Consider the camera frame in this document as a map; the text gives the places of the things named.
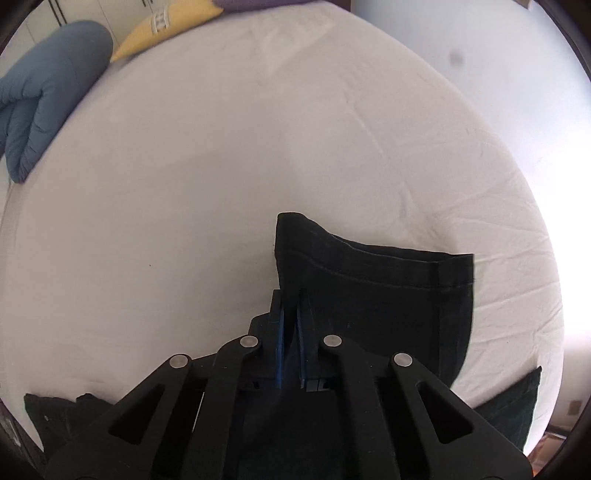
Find white wardrobe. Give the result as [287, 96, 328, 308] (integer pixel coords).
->
[18, 0, 158, 47]

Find blue rolled duvet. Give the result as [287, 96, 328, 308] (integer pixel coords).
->
[0, 21, 114, 184]

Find bed with white sheet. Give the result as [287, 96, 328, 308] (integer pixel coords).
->
[0, 0, 566, 457]

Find black pants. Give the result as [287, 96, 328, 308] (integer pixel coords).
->
[24, 212, 542, 480]

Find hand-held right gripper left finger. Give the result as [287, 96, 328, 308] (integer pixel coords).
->
[44, 290, 289, 480]

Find yellow pillow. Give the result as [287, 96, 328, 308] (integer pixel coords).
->
[110, 0, 225, 63]

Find purple pillow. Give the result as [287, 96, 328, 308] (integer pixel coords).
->
[215, 0, 319, 14]

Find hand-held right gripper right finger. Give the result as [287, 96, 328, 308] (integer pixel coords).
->
[295, 290, 529, 480]

